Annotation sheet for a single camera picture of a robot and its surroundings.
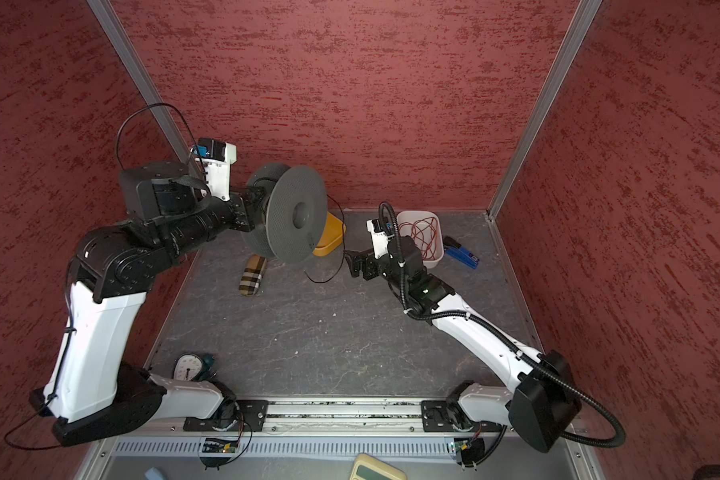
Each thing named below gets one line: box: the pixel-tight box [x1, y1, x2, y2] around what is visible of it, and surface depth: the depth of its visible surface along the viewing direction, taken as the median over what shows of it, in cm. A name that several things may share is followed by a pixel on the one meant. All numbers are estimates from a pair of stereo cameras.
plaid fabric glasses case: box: [238, 254, 268, 297], surface depth 99 cm
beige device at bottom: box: [350, 453, 408, 480], surface depth 67 cm
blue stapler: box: [444, 236, 480, 269], surface depth 106 cm
